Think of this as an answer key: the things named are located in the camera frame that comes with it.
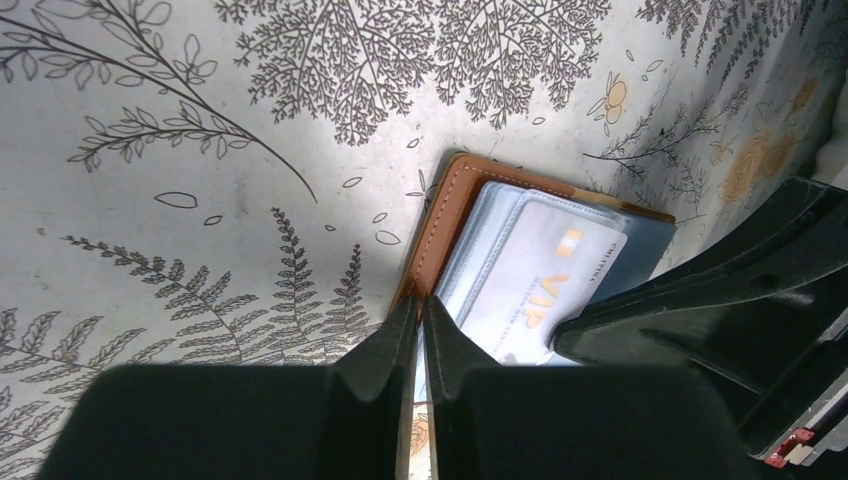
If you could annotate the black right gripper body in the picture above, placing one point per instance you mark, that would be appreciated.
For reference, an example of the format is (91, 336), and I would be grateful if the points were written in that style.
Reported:
(817, 434)

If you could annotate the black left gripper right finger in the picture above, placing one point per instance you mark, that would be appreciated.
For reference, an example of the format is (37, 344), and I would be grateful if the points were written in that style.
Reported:
(490, 421)

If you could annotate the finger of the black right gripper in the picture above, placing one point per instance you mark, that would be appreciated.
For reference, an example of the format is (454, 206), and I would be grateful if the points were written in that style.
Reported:
(762, 313)

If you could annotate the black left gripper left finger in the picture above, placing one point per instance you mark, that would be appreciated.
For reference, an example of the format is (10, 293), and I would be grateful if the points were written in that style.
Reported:
(339, 421)

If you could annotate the white VIP credit card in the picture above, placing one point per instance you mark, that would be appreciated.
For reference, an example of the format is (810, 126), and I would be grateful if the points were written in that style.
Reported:
(550, 265)

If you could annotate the brown leather card holder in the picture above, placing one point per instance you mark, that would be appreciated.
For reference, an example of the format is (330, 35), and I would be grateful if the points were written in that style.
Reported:
(474, 209)

